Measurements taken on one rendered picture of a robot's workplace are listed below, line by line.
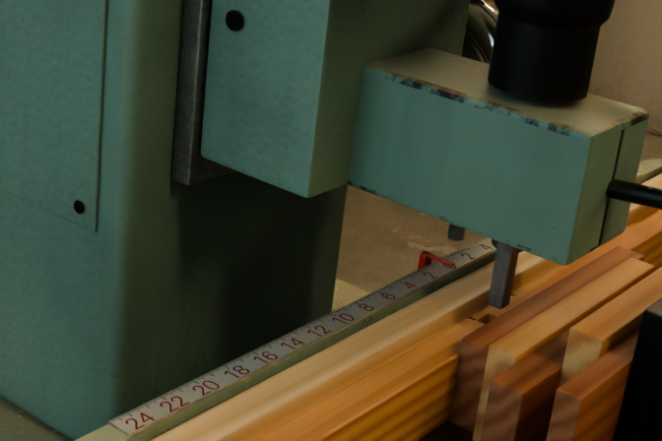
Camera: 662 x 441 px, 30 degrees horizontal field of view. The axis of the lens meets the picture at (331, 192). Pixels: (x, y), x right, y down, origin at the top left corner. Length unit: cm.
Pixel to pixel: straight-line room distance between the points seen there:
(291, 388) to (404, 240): 263
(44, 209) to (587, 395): 34
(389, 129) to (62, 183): 19
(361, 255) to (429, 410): 244
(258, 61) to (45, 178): 15
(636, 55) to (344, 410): 396
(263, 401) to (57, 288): 23
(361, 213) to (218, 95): 266
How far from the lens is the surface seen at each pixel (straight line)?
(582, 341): 61
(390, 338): 62
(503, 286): 67
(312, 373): 58
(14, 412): 83
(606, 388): 59
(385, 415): 60
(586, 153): 60
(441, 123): 63
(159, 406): 54
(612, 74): 456
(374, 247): 312
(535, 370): 61
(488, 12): 79
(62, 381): 78
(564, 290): 71
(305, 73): 63
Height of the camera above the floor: 124
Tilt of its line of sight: 21 degrees down
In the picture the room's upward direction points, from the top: 7 degrees clockwise
